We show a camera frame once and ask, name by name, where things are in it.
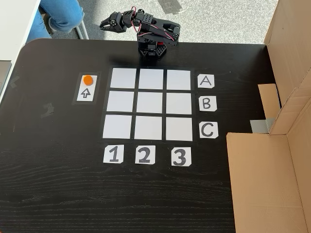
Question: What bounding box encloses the white nine-square grid sheet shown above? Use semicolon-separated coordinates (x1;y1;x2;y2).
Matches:
102;67;194;142

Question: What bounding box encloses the white chair leg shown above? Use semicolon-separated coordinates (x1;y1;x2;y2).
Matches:
74;18;89;40

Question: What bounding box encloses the seated person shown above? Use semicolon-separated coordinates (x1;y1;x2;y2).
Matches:
26;0;86;44

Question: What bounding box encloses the grey floor tape patch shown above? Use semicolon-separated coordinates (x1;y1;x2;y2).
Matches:
157;0;188;15

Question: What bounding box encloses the white arrow paper sheet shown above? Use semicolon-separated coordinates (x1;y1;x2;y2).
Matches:
76;74;98;102

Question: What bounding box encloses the white desk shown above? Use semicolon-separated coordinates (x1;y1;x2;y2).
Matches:
0;0;41;102

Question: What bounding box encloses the paper sheet letter A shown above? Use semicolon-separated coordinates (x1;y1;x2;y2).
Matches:
197;74;215;89

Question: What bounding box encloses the paper sheet letter B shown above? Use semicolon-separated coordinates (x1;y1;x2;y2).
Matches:
199;96;218;112

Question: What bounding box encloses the paper sheet number 1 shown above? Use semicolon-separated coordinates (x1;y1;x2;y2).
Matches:
103;145;124;164

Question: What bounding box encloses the paper sheet number 2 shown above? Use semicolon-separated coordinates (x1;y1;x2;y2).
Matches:
135;145;156;165

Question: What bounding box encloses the paper sheet letter C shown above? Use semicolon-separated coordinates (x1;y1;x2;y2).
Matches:
199;122;219;139

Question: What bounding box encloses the paper sheet number 3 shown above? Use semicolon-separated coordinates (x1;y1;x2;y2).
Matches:
171;147;192;167

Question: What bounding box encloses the brown cardboard box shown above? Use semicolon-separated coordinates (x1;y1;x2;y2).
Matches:
225;0;311;233

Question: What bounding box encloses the grey duct tape strip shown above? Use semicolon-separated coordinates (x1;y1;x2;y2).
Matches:
250;118;276;134

